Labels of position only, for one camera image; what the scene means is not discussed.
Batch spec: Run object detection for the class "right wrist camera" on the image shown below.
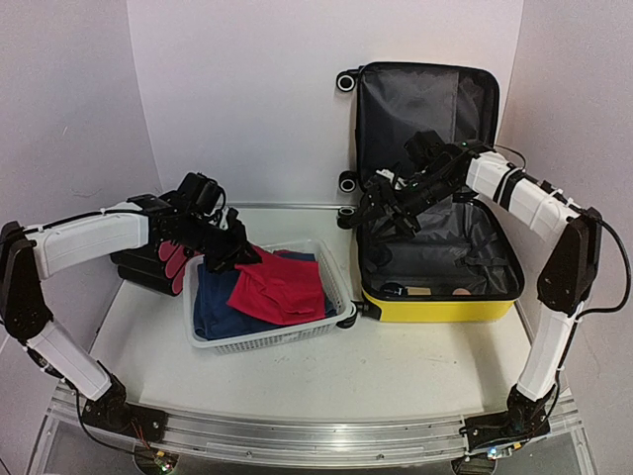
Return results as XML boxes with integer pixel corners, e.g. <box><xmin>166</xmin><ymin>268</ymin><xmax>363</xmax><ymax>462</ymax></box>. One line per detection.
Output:
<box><xmin>376</xmin><ymin>168</ymin><xmax>406</xmax><ymax>190</ymax></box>

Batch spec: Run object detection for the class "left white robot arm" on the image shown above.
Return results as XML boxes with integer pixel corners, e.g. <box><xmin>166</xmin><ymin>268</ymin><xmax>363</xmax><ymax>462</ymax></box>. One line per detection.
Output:
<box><xmin>1</xmin><ymin>172</ymin><xmax>261</xmax><ymax>432</ymax></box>

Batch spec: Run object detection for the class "black round compact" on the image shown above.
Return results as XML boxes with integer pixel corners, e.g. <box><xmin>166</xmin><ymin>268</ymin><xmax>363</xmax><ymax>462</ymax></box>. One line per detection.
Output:
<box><xmin>380</xmin><ymin>282</ymin><xmax>408</xmax><ymax>297</ymax></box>

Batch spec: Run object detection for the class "white plastic basket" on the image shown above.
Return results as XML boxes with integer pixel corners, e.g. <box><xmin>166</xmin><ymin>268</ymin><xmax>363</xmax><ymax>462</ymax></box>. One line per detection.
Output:
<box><xmin>182</xmin><ymin>238</ymin><xmax>357</xmax><ymax>354</ymax></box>

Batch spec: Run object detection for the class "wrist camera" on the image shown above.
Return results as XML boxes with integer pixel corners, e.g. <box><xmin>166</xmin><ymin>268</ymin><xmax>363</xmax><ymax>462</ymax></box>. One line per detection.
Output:
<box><xmin>376</xmin><ymin>168</ymin><xmax>406</xmax><ymax>190</ymax></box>
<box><xmin>219</xmin><ymin>207</ymin><xmax>241</xmax><ymax>231</ymax></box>

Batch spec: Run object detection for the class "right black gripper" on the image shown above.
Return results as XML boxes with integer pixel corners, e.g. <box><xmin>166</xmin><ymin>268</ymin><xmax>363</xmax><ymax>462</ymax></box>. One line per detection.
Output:
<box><xmin>350</xmin><ymin>169</ymin><xmax>459</xmax><ymax>243</ymax></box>

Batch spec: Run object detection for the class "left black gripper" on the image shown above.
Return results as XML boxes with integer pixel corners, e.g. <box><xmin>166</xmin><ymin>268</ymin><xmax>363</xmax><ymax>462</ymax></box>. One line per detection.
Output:
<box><xmin>180</xmin><ymin>214</ymin><xmax>261</xmax><ymax>275</ymax></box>

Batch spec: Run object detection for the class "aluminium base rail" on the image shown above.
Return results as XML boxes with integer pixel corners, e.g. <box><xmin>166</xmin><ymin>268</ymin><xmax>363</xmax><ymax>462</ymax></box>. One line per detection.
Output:
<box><xmin>48</xmin><ymin>388</ymin><xmax>595</xmax><ymax>474</ymax></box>

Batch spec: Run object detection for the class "blue garment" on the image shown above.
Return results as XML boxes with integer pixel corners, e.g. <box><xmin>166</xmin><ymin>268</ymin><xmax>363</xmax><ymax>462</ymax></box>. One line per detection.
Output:
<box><xmin>195</xmin><ymin>249</ymin><xmax>335</xmax><ymax>339</ymax></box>

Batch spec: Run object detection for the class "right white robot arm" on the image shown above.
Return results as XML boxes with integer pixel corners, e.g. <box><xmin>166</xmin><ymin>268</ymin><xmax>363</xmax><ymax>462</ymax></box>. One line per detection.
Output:
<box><xmin>340</xmin><ymin>133</ymin><xmax>609</xmax><ymax>438</ymax></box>

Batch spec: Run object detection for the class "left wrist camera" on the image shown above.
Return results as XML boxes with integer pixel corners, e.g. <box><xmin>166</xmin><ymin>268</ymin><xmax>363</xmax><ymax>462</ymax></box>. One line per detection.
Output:
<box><xmin>219</xmin><ymin>207</ymin><xmax>241</xmax><ymax>231</ymax></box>

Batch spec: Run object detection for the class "yellow Pikachu suitcase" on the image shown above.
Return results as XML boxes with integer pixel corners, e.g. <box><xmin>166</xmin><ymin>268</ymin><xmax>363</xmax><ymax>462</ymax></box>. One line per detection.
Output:
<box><xmin>335</xmin><ymin>61</ymin><xmax>524</xmax><ymax>323</ymax></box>

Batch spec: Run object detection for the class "round pink powder puff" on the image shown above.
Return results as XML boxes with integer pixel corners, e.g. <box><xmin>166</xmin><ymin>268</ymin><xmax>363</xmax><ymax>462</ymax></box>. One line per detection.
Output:
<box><xmin>452</xmin><ymin>288</ymin><xmax>473</xmax><ymax>296</ymax></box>

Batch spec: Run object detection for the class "red garment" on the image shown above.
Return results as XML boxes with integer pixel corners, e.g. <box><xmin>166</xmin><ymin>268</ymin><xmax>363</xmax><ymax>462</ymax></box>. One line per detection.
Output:
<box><xmin>227</xmin><ymin>246</ymin><xmax>326</xmax><ymax>326</ymax></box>

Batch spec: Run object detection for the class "black pink drawer organizer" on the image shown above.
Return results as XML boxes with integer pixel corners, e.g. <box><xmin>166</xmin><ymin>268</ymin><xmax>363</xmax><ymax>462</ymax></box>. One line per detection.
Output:
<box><xmin>110</xmin><ymin>240</ymin><xmax>199</xmax><ymax>297</ymax></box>

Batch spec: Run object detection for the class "square tan makeup compact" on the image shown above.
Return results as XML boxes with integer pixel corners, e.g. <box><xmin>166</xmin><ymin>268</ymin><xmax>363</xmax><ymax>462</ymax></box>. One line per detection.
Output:
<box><xmin>407</xmin><ymin>286</ymin><xmax>432</xmax><ymax>296</ymax></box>

